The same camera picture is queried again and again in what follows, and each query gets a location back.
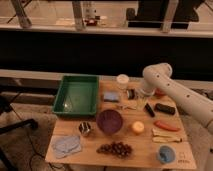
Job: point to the white lidded cup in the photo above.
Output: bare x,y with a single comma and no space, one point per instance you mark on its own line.
122,81

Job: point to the green plastic tray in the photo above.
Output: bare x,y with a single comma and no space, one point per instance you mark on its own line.
77,97

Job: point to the yellow banana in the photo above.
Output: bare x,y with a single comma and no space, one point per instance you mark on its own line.
164,137

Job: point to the black and silver can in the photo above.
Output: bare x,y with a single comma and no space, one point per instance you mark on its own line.
131,94

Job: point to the black handled knife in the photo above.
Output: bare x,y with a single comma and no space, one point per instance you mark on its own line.
149,110

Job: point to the blue small cup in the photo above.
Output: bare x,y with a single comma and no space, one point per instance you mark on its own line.
166,154

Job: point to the bunch of dark grapes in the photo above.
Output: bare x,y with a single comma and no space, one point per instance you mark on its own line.
118,149

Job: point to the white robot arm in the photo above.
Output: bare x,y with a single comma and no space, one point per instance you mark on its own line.
158,76

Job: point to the orange carrot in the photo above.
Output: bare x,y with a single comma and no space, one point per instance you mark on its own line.
165,126

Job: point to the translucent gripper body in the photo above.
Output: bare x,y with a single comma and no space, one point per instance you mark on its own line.
141,100

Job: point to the blue sponge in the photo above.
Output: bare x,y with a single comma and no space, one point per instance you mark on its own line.
111,97

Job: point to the red bowl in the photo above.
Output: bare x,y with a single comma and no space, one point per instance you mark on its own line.
159,93

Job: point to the purple bowl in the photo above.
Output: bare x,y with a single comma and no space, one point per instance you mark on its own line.
109,121

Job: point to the black rectangular block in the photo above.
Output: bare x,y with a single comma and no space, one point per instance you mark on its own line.
165,108

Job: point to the small metal cup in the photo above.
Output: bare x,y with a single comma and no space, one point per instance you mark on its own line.
85,128

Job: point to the blue cloth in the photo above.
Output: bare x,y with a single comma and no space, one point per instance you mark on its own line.
66,145

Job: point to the metal fork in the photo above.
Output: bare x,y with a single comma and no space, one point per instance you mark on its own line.
124,107

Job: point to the yellow round fruit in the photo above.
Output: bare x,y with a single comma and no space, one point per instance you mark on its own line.
137,127

